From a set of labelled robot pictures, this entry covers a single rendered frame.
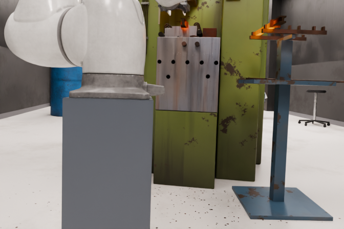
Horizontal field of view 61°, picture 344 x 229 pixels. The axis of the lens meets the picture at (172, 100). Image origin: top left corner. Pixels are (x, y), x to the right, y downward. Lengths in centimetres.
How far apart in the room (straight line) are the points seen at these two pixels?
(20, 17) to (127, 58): 31
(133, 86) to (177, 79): 109
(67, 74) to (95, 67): 454
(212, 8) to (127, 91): 176
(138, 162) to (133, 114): 11
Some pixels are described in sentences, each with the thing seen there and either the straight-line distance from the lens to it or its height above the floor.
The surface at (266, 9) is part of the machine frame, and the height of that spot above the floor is 123.
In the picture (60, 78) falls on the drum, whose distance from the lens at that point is 527.
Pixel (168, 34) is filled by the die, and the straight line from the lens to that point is 187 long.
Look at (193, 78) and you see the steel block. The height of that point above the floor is 67.
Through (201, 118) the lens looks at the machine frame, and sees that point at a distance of 178.
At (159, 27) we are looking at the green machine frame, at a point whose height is 101.
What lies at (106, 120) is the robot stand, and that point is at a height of 55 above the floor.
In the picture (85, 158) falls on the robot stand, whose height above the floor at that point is 46.
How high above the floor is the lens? 64
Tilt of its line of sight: 3 degrees down
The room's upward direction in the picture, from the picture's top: 2 degrees clockwise
